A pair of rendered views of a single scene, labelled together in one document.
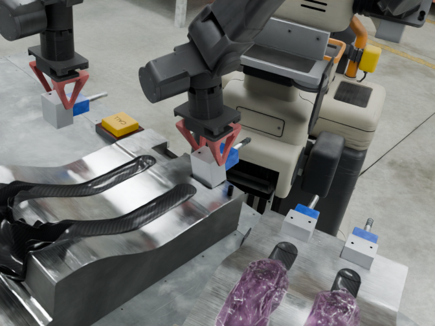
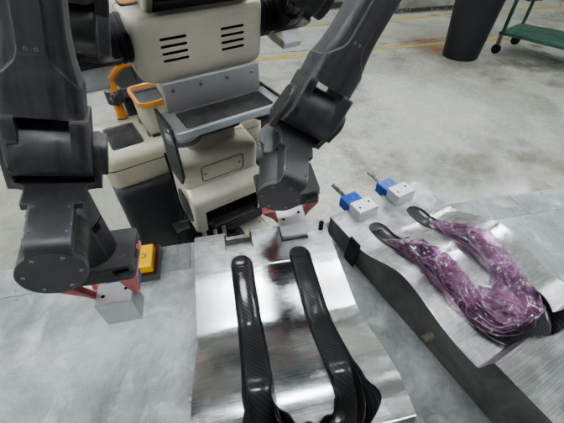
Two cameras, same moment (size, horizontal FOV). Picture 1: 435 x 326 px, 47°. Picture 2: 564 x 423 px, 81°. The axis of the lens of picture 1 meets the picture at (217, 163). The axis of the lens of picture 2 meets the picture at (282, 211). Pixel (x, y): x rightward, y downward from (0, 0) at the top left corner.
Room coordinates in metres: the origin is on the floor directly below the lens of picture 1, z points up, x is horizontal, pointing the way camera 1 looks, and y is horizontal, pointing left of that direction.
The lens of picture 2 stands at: (0.45, 0.36, 1.37)
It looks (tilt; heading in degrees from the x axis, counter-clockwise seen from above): 44 degrees down; 310
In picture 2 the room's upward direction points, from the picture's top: straight up
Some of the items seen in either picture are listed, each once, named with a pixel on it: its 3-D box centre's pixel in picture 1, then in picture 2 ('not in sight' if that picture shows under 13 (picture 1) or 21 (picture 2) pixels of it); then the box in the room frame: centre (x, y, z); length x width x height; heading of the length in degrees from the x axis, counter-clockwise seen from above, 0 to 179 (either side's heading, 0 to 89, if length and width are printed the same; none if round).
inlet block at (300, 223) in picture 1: (305, 216); (349, 201); (0.69, -0.17, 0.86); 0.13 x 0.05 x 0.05; 159
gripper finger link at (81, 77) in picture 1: (63, 83); (117, 273); (0.80, 0.30, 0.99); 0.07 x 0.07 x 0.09; 51
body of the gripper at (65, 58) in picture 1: (57, 44); (86, 241); (0.81, 0.31, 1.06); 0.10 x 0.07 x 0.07; 52
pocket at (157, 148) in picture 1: (168, 158); (238, 246); (0.78, 0.10, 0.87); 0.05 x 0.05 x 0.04; 51
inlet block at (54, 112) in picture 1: (78, 102); (124, 275); (0.84, 0.29, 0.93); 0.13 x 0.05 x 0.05; 142
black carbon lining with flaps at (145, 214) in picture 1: (93, 198); (291, 331); (0.58, 0.18, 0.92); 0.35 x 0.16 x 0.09; 141
